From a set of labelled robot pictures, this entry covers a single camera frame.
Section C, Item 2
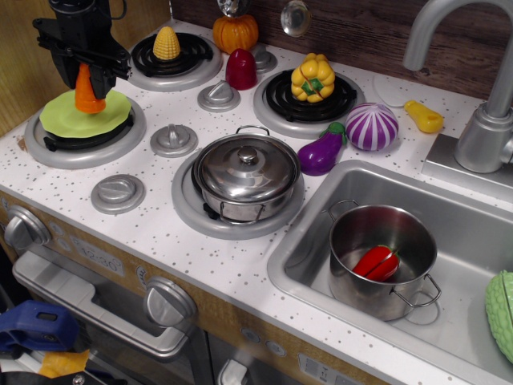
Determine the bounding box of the silver countertop knob front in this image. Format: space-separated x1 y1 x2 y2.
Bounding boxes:
91 174 146 215

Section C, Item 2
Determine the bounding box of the orange toy pumpkin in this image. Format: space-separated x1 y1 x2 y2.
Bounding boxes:
212 14 259 54

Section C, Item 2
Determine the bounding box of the orange toy carrot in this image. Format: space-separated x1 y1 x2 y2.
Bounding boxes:
75 63 106 114

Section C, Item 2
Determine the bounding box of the red toy pepper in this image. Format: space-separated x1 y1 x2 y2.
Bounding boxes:
353 245 400 282

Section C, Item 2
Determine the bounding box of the light green plate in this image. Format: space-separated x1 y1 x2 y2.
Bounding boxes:
39 90 131 139

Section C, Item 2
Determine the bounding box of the silver oven knob left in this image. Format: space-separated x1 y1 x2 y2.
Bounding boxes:
4 205 51 249

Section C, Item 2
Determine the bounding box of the dark red toy vegetable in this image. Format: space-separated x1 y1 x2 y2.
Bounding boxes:
225 48 257 91

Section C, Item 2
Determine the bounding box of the hanging steel ladle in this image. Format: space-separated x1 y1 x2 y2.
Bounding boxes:
281 1 312 38

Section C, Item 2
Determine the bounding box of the silver countertop knob middle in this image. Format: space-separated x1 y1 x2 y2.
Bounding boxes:
150 124 198 158

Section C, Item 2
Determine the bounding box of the green toy cabbage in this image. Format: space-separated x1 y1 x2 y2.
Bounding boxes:
485 270 512 363

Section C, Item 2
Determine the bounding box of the purple toy eggplant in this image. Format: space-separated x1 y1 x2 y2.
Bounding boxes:
297 122 347 176

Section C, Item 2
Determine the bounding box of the yellow toy bell pepper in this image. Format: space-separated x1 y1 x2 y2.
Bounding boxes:
290 53 336 103

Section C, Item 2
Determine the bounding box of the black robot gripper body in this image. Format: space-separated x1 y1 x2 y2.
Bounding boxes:
32 1 130 79

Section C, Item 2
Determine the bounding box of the silver oven knob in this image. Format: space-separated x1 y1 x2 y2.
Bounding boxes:
4 205 51 249
143 276 197 328

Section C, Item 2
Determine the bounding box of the silver sink basin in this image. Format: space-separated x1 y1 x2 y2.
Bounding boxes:
268 160 512 384

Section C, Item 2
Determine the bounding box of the silver countertop knob rear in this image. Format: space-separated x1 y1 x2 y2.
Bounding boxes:
197 80 240 113

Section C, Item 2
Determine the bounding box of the stove burner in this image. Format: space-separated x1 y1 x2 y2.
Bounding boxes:
24 98 146 169
171 152 305 241
252 70 366 139
128 32 223 92

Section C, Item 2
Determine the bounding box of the yellow toy corn cob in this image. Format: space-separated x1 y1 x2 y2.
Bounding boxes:
152 26 181 61

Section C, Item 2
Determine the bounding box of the purple striped toy onion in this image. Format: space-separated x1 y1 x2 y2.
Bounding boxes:
345 103 399 151

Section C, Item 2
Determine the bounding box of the back left stove burner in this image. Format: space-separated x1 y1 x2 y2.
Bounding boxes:
128 32 223 92

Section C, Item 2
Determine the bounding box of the back right stove burner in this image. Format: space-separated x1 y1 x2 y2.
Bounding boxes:
252 70 366 139

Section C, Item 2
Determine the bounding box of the hanging steel slotted spoon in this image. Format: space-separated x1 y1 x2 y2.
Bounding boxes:
216 0 252 18

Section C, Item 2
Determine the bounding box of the steel pot with lid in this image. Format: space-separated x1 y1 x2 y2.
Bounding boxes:
192 125 302 225

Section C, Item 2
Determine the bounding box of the front right stove burner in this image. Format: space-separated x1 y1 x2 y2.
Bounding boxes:
171 152 305 241

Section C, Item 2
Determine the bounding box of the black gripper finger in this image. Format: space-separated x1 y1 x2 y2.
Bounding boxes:
51 52 80 89
89 65 116 99

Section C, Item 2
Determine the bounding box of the silver toy faucet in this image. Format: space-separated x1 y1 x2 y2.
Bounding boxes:
402 0 513 201

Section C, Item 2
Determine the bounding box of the silver countertop knob back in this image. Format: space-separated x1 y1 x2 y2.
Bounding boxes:
251 43 277 75

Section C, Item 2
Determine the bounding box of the yellow toy squash piece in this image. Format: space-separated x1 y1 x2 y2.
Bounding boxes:
404 100 444 133

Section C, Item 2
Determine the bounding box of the silver oven knob right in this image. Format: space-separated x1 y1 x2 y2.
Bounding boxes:
143 276 197 328

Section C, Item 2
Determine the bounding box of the silver countertop knob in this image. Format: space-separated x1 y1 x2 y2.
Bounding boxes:
251 43 277 75
197 80 240 113
91 174 146 215
150 124 198 158

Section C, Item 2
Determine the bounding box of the tall steel pot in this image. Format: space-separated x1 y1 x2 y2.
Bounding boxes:
328 205 442 321

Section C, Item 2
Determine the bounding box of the front left stove burner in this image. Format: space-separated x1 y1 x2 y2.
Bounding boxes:
24 98 146 169

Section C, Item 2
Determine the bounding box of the silver oven door handle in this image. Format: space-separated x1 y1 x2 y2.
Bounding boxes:
14 251 189 363

